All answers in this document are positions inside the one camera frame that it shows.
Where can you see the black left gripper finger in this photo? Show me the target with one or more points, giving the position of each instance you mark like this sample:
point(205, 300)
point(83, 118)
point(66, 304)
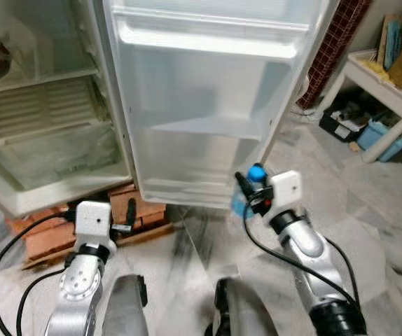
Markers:
point(132, 213)

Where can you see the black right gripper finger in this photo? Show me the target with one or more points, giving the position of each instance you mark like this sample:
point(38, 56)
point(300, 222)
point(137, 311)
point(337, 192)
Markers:
point(243, 185)

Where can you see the blue capped plastic bottle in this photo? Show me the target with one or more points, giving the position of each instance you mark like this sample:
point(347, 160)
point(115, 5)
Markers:
point(257, 173)

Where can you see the silver fridge door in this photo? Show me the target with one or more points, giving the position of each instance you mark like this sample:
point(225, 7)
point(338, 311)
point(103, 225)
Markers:
point(201, 91)

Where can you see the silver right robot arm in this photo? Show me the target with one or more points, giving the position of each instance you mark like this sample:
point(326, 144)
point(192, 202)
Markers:
point(309, 259)

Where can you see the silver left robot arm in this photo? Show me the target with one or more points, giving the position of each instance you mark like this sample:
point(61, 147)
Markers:
point(78, 287)

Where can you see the silver mini fridge body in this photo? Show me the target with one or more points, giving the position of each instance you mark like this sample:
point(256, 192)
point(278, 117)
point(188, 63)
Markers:
point(40, 105)

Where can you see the white fridge shelf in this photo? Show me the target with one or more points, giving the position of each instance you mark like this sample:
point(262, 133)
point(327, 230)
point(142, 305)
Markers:
point(40, 78)

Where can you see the red brick stack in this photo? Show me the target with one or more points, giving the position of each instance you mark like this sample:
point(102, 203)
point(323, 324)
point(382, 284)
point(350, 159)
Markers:
point(43, 238)
point(148, 210)

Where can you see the grey left robot leg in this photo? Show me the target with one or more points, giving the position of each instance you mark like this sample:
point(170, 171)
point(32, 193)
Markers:
point(124, 308)

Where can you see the grey robot leg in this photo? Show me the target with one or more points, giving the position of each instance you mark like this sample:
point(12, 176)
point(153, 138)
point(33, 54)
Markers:
point(239, 311)
point(124, 308)

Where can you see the clear crisper drawer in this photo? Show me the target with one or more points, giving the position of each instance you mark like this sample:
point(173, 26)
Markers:
point(61, 164)

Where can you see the black storage box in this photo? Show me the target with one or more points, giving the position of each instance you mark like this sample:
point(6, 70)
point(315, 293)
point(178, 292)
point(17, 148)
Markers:
point(341, 122)

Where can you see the grey right robot leg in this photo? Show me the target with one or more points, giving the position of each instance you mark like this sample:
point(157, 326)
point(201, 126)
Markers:
point(239, 311)

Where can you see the blue plastic box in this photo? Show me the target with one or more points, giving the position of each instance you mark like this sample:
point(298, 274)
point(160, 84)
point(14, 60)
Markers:
point(383, 140)

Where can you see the white side table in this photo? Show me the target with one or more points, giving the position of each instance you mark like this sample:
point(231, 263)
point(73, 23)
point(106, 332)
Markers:
point(383, 91)

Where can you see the wide red tiled pillar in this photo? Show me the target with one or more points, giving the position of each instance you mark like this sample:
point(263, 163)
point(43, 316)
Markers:
point(337, 49)

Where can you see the stack of books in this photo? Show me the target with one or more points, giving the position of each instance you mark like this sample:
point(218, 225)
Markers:
point(393, 38)

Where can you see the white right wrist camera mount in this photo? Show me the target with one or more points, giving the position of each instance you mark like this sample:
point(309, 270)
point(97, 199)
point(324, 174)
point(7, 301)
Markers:
point(287, 190)

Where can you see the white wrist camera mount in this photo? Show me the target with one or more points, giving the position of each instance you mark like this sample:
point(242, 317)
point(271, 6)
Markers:
point(287, 190)
point(92, 219)

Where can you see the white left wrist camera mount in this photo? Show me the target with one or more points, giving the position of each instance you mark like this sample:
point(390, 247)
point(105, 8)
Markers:
point(92, 219)

